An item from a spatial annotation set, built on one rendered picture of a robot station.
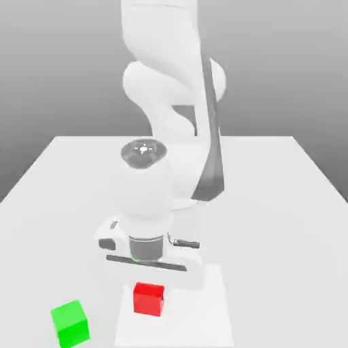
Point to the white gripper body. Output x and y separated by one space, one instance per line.
174 274

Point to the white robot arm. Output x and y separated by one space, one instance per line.
160 81

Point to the small red cube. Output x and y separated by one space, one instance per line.
148 300

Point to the small green cube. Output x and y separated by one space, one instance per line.
71 325

